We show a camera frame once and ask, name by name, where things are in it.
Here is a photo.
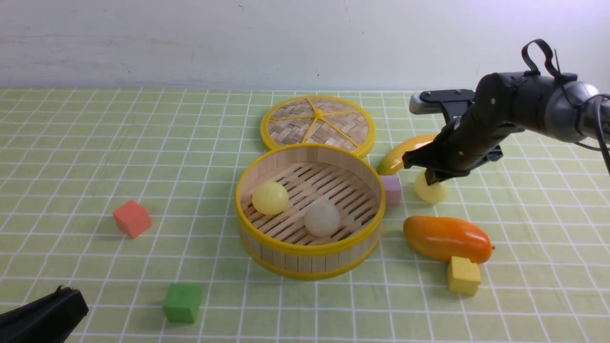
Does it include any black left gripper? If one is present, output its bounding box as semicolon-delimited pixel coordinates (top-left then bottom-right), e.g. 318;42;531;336
0;286;89;343

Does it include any pink cube block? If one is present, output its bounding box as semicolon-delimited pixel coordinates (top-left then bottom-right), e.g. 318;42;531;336
379;174;402;206

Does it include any orange toy mango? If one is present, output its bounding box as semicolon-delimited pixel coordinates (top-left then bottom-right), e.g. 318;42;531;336
403;215;495;263

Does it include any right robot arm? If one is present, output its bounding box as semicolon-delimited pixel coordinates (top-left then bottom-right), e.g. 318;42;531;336
402;72;609;185

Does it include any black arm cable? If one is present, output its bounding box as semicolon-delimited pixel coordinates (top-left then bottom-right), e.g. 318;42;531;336
521;39;610;177

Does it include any woven bamboo steamer lid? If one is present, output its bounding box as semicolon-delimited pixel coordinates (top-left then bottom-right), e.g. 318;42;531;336
260;95;376;158

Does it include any bamboo steamer tray yellow rim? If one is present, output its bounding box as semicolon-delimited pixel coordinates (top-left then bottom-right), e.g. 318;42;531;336
234;143;387;280

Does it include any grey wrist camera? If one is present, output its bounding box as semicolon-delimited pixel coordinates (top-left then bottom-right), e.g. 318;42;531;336
409;89;475;123

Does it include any green cube block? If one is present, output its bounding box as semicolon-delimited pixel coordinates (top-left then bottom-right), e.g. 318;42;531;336
162;283;202;324

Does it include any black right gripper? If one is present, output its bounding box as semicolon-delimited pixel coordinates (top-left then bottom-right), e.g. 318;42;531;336
402;102;525;185

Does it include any green checkered tablecloth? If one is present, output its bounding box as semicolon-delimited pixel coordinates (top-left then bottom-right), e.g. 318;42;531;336
0;88;610;343

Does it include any white bun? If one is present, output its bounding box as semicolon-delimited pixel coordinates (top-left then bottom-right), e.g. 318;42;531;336
304;202;341;237

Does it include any yellow bun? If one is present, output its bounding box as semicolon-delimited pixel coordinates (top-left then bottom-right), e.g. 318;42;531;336
414;170;449;205
251;182;289;216

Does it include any red cube block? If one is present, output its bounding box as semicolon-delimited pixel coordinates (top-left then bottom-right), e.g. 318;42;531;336
112;200;152;239

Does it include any yellow toy banana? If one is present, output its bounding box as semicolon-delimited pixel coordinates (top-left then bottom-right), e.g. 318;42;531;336
376;134;436;175

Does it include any yellow cube block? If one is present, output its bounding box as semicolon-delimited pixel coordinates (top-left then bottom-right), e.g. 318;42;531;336
447;256;481;296

